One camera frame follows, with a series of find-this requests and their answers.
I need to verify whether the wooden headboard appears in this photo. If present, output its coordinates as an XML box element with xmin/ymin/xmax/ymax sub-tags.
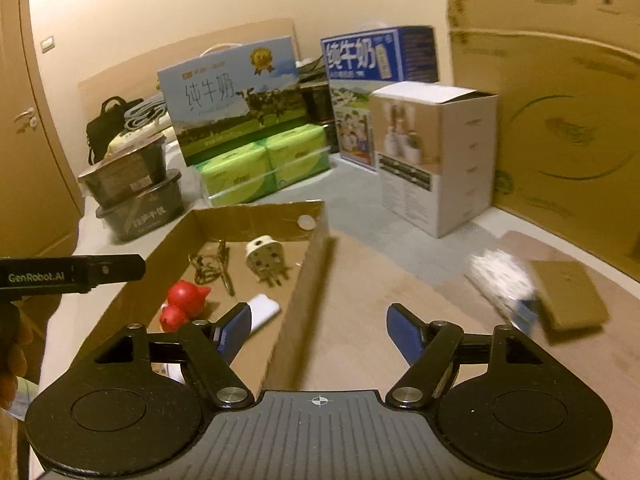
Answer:
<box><xmin>77</xmin><ymin>17</ymin><xmax>301</xmax><ymax>111</ymax></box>

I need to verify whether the cream plug adapter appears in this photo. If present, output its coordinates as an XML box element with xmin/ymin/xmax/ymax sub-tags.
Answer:
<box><xmin>245</xmin><ymin>237</ymin><xmax>291</xmax><ymax>288</ymax></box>

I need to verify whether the grey folded cloth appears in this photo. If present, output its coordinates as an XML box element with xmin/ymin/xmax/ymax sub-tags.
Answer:
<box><xmin>122</xmin><ymin>92</ymin><xmax>168</xmax><ymax>131</ymax></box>

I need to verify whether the black bag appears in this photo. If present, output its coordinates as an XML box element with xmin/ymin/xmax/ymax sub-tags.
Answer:
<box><xmin>86</xmin><ymin>96</ymin><xmax>146</xmax><ymax>166</ymax></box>

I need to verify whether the white product box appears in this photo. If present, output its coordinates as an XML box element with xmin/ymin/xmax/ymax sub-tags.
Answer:
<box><xmin>370</xmin><ymin>81</ymin><xmax>499</xmax><ymax>239</ymax></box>

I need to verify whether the blue milk carton box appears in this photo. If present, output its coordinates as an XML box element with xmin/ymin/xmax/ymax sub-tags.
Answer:
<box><xmin>320</xmin><ymin>25</ymin><xmax>441</xmax><ymax>173</ymax></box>

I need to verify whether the dark gift box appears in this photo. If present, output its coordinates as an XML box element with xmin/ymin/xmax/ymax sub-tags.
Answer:
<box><xmin>297</xmin><ymin>57</ymin><xmax>333</xmax><ymax>126</ymax></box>

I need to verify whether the cotton swab container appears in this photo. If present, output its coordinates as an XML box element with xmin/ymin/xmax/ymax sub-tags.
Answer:
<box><xmin>465</xmin><ymin>247</ymin><xmax>538</xmax><ymax>321</ymax></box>

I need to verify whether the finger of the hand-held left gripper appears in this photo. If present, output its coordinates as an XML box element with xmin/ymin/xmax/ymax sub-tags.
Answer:
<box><xmin>87</xmin><ymin>254</ymin><xmax>147</xmax><ymax>285</ymax></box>

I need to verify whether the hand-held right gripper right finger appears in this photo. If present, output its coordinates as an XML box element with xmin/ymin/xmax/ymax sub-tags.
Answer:
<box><xmin>386</xmin><ymin>302</ymin><xmax>546</xmax><ymax>411</ymax></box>

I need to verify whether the shallow cardboard tray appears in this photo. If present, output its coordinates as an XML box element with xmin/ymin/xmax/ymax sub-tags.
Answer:
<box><xmin>75</xmin><ymin>200</ymin><xmax>337</xmax><ymax>391</ymax></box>

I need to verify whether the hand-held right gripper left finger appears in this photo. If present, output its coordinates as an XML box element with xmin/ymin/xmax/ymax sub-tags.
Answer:
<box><xmin>92</xmin><ymin>301</ymin><xmax>253</xmax><ymax>409</ymax></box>

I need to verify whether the white remote control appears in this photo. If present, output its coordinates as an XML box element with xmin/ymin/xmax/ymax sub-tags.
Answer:
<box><xmin>235</xmin><ymin>294</ymin><xmax>281</xmax><ymax>336</ymax></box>

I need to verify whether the person's left hand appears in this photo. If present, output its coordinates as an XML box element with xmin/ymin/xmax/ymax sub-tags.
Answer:
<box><xmin>0</xmin><ymin>297</ymin><xmax>36</xmax><ymax>411</ymax></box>

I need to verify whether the red toy figure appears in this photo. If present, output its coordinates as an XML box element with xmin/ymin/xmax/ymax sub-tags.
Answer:
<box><xmin>159</xmin><ymin>280</ymin><xmax>212</xmax><ymax>332</ymax></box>

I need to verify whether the metal door handle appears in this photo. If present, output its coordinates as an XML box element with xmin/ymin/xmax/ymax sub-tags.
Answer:
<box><xmin>14</xmin><ymin>106</ymin><xmax>38</xmax><ymax>133</ymax></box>

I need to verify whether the large cardboard box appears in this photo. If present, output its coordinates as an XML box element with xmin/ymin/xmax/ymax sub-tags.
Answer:
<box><xmin>445</xmin><ymin>25</ymin><xmax>640</xmax><ymax>281</ymax></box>

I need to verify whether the small brown box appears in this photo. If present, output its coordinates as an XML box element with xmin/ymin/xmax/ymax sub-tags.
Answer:
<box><xmin>530</xmin><ymin>259</ymin><xmax>611</xmax><ymax>332</ymax></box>

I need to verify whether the wooden door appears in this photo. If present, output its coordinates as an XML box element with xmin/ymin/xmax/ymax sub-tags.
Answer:
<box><xmin>0</xmin><ymin>0</ymin><xmax>86</xmax><ymax>271</ymax></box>

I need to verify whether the pale yellow plastic bag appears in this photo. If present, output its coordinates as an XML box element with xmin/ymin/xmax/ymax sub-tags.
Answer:
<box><xmin>105</xmin><ymin>125</ymin><xmax>171</xmax><ymax>158</ymax></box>

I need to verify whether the cow print milk carton box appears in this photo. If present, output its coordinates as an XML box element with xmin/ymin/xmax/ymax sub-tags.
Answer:
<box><xmin>156</xmin><ymin>35</ymin><xmax>311</xmax><ymax>167</ymax></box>

